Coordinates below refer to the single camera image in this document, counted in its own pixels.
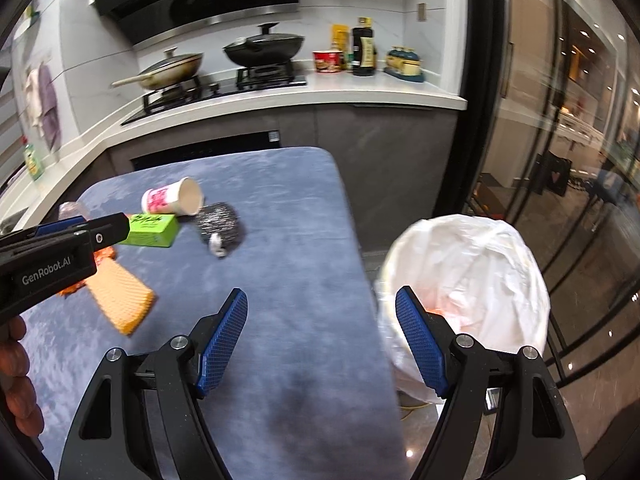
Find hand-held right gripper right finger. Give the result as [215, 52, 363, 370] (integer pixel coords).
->
[395, 285, 586, 480]

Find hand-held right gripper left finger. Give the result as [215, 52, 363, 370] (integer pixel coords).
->
[59, 287, 249, 480]

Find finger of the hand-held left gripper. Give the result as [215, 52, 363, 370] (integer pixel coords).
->
[75, 212, 131, 252]
[32, 216, 88, 237]

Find clear plastic bottle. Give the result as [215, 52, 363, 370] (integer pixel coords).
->
[58, 201, 91, 222]

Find orange snack bag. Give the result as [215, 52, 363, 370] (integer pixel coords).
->
[57, 246, 117, 297]

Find green cardboard box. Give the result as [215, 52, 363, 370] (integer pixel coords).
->
[116, 213, 180, 249]

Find pink printed paper cup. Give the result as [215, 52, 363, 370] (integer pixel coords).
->
[141, 176, 204, 217]

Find orange ribbed sponge cloth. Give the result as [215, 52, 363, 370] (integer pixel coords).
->
[86, 259, 156, 337]

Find trash bin with white liner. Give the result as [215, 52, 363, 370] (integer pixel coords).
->
[374, 214, 551, 406]

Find steel wool scrubber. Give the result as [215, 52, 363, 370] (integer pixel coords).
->
[194, 201, 244, 259]

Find person's left hand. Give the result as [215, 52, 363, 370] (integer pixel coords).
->
[0, 317, 43, 436]

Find green dish soap bottle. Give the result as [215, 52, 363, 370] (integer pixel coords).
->
[22, 142, 45, 182]

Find blue-grey velvet tablecloth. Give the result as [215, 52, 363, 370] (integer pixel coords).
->
[17, 146, 416, 480]

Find white window blinds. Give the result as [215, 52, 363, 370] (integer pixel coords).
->
[0, 45, 26, 191]

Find purple hanging towel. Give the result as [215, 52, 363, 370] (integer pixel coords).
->
[37, 64, 62, 152]

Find white hanging towel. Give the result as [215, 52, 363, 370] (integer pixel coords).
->
[25, 67, 46, 128]

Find beige frying pan with lid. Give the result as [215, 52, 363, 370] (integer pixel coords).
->
[111, 46, 205, 92]

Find black gas stove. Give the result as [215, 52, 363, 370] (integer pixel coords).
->
[120, 65, 310, 127]

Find dark grey base cabinets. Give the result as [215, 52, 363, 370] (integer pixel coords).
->
[102, 102, 458, 256]

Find glass sliding door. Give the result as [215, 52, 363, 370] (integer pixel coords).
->
[460, 0, 640, 391]

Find black bag with heart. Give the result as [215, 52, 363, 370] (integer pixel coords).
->
[537, 150, 573, 196]

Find black wok with lid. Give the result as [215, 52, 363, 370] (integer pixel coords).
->
[222, 22, 306, 68]

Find white kitchen countertop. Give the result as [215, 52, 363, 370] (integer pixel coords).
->
[0, 67, 468, 233]

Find red instant noodle bowl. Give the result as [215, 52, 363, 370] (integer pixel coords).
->
[313, 49, 346, 75]

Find seasoning jar set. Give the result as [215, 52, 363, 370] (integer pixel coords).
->
[384, 45, 426, 83]

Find dark soy sauce bottle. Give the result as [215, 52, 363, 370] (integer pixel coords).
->
[351, 17, 378, 77]

